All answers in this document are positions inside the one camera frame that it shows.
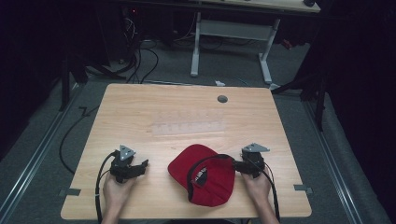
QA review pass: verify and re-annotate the black metal stand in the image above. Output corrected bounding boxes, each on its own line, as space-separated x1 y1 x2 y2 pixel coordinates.
58 52 90 113
270 43 330 133

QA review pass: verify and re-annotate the red baseball cap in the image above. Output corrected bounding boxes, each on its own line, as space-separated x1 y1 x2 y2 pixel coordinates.
167 143 237 208

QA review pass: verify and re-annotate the metal floor rail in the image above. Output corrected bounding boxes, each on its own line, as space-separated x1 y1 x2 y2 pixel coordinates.
303 98 364 224
0 83 82 218

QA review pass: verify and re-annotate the bundle of black cables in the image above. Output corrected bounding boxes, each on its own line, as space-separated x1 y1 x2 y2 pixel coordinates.
122 15 161 85

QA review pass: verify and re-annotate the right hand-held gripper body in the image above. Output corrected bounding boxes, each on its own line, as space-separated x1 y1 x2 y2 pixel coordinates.
241 142 271 179

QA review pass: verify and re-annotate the person's left hand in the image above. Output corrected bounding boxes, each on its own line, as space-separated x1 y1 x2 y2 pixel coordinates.
102 173 137 209

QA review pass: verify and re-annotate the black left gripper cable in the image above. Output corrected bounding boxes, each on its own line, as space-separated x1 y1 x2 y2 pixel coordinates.
94 150 121 224

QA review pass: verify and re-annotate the black floor cable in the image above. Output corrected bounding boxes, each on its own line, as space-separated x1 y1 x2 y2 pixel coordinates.
58 105 101 175

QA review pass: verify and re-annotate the grey tape piece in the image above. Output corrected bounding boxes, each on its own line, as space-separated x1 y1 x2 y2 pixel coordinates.
58 188 82 198
293 184 314 194

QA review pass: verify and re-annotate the translucent tape patch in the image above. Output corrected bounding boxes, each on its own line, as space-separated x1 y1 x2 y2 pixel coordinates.
151 120 227 136

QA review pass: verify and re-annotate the person's right hand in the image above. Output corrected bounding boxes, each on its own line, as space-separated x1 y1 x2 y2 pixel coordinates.
241 167 273 205

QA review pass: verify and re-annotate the white-framed desk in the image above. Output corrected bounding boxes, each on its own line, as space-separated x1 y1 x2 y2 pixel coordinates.
188 0 321 86

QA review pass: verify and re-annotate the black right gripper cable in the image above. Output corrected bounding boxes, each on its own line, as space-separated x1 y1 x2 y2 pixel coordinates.
261 161 281 222

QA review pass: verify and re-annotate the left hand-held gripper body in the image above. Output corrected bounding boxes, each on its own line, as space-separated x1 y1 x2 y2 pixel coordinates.
109 144 140 184

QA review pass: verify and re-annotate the dark computer tower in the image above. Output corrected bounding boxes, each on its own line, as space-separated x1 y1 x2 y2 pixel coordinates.
120 4 143 64

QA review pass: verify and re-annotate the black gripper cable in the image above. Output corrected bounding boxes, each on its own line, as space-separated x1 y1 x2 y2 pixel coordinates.
94 150 121 224
261 161 281 222

